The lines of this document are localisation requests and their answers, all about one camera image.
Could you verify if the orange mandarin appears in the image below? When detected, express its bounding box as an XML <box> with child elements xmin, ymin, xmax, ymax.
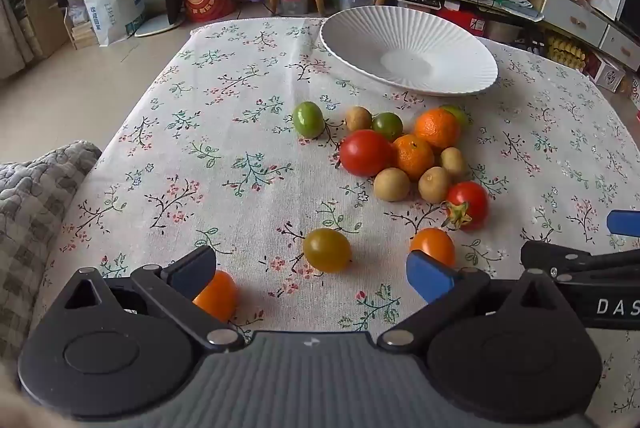
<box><xmin>414</xmin><ymin>107</ymin><xmax>462</xmax><ymax>150</ymax></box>
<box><xmin>391</xmin><ymin>134</ymin><xmax>436</xmax><ymax>181</ymax></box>

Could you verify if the white paper bag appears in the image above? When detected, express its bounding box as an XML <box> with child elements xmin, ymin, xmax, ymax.
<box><xmin>80</xmin><ymin>0</ymin><xmax>157</xmax><ymax>48</ymax></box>

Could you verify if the large red tomato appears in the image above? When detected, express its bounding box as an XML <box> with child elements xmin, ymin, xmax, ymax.
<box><xmin>339</xmin><ymin>129</ymin><xmax>394</xmax><ymax>177</ymax></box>

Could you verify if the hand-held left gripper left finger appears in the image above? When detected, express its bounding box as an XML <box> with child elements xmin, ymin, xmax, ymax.
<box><xmin>64</xmin><ymin>246</ymin><xmax>246</xmax><ymax>353</ymax></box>

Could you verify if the red box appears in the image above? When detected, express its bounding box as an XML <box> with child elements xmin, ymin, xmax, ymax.
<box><xmin>436</xmin><ymin>7</ymin><xmax>487</xmax><ymax>36</ymax></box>

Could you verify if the tan longan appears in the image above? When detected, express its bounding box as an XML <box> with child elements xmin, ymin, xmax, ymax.
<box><xmin>373</xmin><ymin>167</ymin><xmax>412</xmax><ymax>203</ymax></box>
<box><xmin>345</xmin><ymin>106</ymin><xmax>373</xmax><ymax>132</ymax></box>
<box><xmin>440</xmin><ymin>147</ymin><xmax>469</xmax><ymax>179</ymax></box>
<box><xmin>418</xmin><ymin>166</ymin><xmax>453</xmax><ymax>204</ymax></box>

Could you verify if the small red tomato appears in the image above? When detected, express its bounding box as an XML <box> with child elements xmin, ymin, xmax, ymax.
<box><xmin>441</xmin><ymin>181</ymin><xmax>490</xmax><ymax>231</ymax></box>

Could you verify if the yellow egg tray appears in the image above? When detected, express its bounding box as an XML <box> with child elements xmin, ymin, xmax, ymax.
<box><xmin>546</xmin><ymin>34</ymin><xmax>590</xmax><ymax>70</ymax></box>

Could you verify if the yellow-green cherry tomato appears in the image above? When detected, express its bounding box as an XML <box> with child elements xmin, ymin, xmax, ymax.
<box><xmin>302</xmin><ymin>228</ymin><xmax>352</xmax><ymax>273</ymax></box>

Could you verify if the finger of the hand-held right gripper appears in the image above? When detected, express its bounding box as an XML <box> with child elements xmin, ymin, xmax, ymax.
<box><xmin>606</xmin><ymin>209</ymin><xmax>640</xmax><ymax>238</ymax></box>
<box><xmin>520</xmin><ymin>240</ymin><xmax>640</xmax><ymax>285</ymax></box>

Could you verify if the orange cherry tomato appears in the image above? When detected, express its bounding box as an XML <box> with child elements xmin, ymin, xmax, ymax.
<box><xmin>192</xmin><ymin>270</ymin><xmax>239</xmax><ymax>323</ymax></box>
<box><xmin>410</xmin><ymin>228</ymin><xmax>456</xmax><ymax>268</ymax></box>

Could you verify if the green jujube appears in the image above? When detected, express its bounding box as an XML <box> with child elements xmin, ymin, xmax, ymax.
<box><xmin>371</xmin><ymin>112</ymin><xmax>404</xmax><ymax>141</ymax></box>
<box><xmin>292</xmin><ymin>101</ymin><xmax>326</xmax><ymax>140</ymax></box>
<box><xmin>440</xmin><ymin>104</ymin><xmax>470</xmax><ymax>129</ymax></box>

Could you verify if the white patterned box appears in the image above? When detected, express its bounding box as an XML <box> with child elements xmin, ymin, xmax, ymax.
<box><xmin>585</xmin><ymin>53</ymin><xmax>626</xmax><ymax>94</ymax></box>

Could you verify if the floral tablecloth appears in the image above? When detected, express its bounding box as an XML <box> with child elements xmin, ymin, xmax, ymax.
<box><xmin>30</xmin><ymin>15</ymin><xmax>640</xmax><ymax>414</ymax></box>

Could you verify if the grey checkered blanket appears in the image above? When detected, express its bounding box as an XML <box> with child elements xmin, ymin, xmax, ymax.
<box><xmin>0</xmin><ymin>140</ymin><xmax>103</xmax><ymax>389</ymax></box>

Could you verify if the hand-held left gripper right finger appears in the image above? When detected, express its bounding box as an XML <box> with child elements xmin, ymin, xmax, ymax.
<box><xmin>377</xmin><ymin>250</ymin><xmax>576</xmax><ymax>353</ymax></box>

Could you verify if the white ribbed plate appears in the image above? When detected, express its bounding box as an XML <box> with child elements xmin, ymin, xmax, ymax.
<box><xmin>319</xmin><ymin>6</ymin><xmax>500</xmax><ymax>97</ymax></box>

